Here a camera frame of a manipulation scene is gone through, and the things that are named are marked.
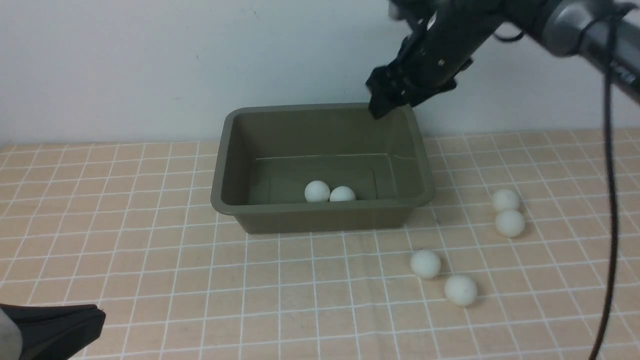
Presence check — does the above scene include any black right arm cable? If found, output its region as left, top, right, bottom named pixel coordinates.
left=492, top=2, right=636, bottom=360

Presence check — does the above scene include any white ping-pong ball with mark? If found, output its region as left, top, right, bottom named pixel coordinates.
left=329, top=186, right=357, bottom=202

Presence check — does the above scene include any olive green plastic bin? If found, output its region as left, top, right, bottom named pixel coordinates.
left=210, top=103, right=435, bottom=234

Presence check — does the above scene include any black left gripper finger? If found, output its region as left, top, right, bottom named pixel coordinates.
left=0, top=304, right=106, bottom=360

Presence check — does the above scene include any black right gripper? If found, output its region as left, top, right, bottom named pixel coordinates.
left=365, top=0, right=505, bottom=120

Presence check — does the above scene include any peach checkered tablecloth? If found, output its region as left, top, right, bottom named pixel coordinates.
left=0, top=130, right=610, bottom=360

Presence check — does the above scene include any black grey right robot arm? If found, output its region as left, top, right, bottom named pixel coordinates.
left=366, top=0, right=640, bottom=119

